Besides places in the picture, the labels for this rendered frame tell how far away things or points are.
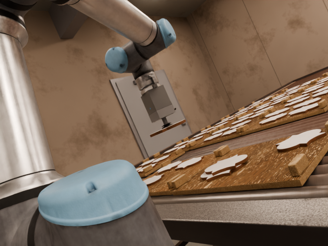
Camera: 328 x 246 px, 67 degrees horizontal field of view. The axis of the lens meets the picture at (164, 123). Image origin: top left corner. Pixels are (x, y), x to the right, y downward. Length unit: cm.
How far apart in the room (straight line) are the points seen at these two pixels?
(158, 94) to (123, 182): 59
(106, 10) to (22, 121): 28
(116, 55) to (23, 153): 45
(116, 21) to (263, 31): 523
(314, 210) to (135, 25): 52
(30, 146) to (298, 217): 43
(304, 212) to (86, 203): 35
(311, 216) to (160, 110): 53
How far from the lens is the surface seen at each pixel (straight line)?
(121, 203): 27
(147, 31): 67
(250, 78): 589
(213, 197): 67
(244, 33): 589
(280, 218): 48
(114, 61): 76
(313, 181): 59
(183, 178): 83
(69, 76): 383
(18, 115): 42
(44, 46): 394
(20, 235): 37
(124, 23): 61
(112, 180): 27
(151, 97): 82
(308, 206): 50
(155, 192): 91
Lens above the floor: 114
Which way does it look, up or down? 1 degrees up
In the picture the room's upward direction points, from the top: 24 degrees counter-clockwise
